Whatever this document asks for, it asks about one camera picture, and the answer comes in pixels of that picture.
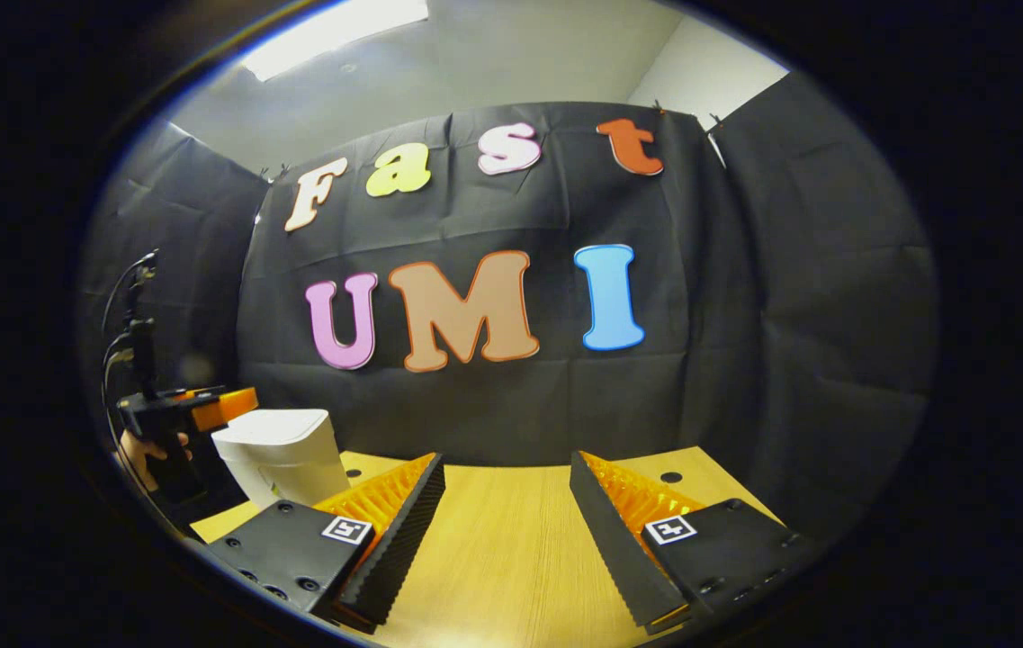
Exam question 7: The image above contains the black backdrop cloth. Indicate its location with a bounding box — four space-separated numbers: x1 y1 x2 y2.
79 72 939 577

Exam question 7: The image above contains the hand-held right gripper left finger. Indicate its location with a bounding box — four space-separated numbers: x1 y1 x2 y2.
205 452 447 635

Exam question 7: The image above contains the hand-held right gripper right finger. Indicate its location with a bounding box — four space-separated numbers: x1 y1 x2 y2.
570 450 822 635

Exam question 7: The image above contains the ceiling light panel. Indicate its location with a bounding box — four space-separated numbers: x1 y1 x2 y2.
241 0 431 82

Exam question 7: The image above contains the white desktop garbage bin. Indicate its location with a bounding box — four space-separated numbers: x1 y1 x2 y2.
211 409 352 509

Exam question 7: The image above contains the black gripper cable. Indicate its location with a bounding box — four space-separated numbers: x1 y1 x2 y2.
101 250 157 406

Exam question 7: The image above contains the wooden desktop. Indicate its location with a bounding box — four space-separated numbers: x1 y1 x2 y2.
190 445 786 648

